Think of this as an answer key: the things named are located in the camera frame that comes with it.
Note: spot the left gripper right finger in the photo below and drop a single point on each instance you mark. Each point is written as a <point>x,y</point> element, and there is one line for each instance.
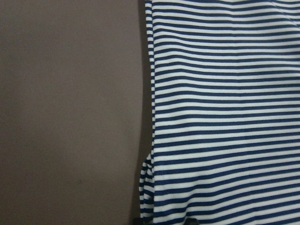
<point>191,221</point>

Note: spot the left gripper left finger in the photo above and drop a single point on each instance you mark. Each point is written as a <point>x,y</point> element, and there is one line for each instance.
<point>141,221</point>

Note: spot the blue white striped polo shirt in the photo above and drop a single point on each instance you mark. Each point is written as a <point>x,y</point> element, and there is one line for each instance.
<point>225,95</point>

